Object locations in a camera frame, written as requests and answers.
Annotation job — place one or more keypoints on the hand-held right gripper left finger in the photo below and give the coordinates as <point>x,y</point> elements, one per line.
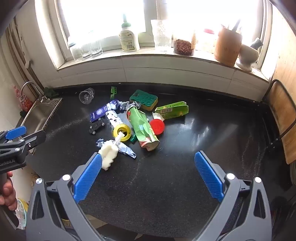
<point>89,176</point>

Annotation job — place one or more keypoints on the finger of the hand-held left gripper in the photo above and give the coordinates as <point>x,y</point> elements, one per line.
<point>16,132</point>
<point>31,140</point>

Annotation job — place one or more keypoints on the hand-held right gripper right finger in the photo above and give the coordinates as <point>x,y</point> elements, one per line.
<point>209,176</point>

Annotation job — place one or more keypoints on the white foam piece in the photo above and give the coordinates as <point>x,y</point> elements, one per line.
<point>108,155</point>

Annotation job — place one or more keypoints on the silver wrapper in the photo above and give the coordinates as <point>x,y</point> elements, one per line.
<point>126,150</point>

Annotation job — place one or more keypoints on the black toy car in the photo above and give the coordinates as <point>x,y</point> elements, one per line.
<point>96,127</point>

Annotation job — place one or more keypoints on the yellow tape roll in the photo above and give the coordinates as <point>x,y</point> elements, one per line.
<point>121,132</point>

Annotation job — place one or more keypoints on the green plastic clip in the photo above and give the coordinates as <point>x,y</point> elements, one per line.
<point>133,138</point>

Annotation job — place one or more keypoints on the white spotted carton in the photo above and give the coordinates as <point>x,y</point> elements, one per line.
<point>114,119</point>

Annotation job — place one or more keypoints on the dark blue packet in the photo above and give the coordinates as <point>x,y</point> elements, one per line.
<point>101,111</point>

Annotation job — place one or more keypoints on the red round lid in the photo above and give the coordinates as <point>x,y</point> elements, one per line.
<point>157,127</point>

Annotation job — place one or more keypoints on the crushed green drink carton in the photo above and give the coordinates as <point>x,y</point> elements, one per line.
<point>142,128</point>

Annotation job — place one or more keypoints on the person's left hand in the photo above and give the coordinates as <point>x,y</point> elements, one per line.
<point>8,192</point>

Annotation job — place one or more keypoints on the steel sink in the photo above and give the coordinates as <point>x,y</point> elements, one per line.
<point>39,113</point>

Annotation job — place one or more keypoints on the red patterned bottle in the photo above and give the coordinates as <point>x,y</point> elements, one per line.
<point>25,103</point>

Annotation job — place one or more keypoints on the chrome faucet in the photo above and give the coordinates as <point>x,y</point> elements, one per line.
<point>41,95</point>

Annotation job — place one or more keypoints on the dark green scrub pad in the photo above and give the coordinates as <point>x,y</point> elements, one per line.
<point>51,92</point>

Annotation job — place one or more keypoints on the clear plastic bag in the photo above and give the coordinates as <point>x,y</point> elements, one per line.
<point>22,212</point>

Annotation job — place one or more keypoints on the clear plastic cup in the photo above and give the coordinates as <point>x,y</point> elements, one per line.
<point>86,96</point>

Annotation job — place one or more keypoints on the green cardboard box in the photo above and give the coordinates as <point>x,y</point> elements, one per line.
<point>172,110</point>

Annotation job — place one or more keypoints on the crumpled foil paper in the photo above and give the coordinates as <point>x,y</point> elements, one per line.
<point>126,105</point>

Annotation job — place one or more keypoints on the green plastic piece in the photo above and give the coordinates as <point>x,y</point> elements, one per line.
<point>113,92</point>

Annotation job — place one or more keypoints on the green and yellow sponge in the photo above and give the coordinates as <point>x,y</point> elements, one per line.
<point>143,99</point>

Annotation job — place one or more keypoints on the small glass jar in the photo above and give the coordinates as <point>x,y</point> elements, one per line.
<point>75,52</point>

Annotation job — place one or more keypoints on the wooden chair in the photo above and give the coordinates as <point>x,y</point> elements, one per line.
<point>283,111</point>

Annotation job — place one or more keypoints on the clear drinking glass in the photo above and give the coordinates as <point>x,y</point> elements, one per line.
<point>96,47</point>
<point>86,49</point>

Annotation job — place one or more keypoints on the white mortar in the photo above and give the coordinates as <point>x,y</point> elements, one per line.
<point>248,55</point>

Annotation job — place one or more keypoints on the wooden utensil holder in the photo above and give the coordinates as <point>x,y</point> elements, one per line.
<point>227,46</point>

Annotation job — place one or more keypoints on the jar of red beans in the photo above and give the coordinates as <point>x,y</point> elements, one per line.
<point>183,47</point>

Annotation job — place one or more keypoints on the glass jar with red lid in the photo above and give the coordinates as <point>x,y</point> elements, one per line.
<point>207,42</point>

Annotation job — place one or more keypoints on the white dish soap bottle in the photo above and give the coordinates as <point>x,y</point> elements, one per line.
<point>129,38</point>

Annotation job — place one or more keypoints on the white pestle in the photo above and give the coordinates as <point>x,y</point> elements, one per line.
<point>257,42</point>

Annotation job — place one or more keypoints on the ribbed glass vase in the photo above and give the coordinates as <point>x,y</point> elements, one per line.
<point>161,36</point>

